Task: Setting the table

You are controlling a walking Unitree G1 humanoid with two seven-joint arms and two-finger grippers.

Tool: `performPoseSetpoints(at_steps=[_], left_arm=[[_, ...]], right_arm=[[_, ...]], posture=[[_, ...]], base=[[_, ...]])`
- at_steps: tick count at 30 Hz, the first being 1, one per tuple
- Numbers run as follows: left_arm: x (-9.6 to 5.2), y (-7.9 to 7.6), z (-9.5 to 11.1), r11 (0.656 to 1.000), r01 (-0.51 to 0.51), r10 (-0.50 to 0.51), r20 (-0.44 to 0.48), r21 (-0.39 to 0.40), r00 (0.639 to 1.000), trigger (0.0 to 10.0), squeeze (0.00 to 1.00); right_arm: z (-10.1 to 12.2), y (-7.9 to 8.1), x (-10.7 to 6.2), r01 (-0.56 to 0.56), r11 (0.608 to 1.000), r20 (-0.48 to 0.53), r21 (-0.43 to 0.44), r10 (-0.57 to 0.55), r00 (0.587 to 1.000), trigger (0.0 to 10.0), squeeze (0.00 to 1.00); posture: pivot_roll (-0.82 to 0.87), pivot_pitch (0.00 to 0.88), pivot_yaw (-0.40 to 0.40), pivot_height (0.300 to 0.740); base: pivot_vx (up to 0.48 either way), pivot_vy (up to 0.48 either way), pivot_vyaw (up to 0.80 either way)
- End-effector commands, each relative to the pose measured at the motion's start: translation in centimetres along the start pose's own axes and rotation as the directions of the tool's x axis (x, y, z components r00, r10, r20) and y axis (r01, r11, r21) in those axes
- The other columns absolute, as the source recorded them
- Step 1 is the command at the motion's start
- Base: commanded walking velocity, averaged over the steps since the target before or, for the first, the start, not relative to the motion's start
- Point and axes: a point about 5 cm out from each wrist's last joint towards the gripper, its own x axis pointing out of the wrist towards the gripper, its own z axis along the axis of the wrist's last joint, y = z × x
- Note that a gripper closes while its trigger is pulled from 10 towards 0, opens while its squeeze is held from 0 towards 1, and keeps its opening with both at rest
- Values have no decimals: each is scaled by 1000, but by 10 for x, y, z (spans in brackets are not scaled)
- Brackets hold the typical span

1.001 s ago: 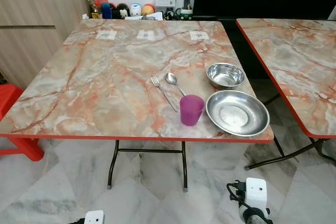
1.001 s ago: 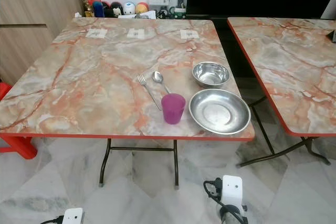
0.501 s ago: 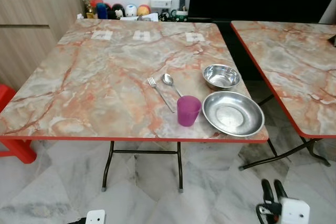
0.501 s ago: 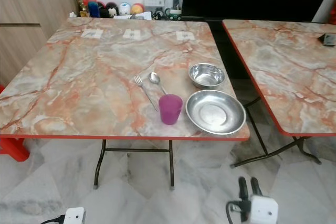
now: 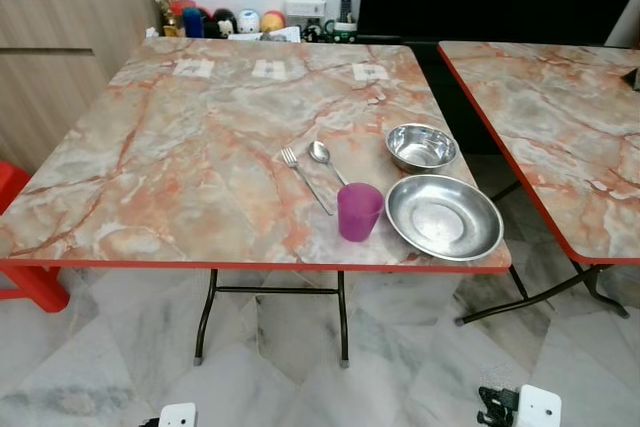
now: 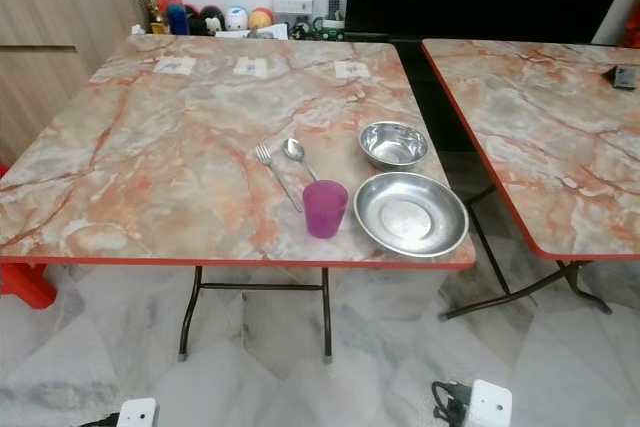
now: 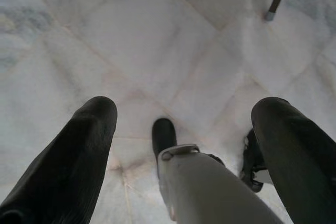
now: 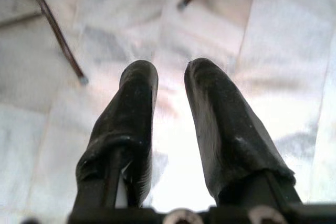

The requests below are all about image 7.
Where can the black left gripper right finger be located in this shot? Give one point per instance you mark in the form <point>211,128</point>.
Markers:
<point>296,155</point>

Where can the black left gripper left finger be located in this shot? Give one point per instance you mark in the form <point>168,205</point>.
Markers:
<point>65,161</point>

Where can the black robot left foot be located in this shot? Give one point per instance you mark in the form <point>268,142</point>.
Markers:
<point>164,136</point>

